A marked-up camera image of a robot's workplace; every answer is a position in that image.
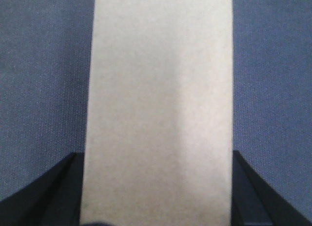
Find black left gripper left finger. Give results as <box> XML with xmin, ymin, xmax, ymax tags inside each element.
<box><xmin>0</xmin><ymin>153</ymin><xmax>84</xmax><ymax>226</ymax></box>

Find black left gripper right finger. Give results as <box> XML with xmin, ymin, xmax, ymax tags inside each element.
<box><xmin>233</xmin><ymin>151</ymin><xmax>312</xmax><ymax>226</ymax></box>

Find small brown cardboard package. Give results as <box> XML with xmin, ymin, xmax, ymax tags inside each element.
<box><xmin>80</xmin><ymin>0</ymin><xmax>233</xmax><ymax>226</ymax></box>

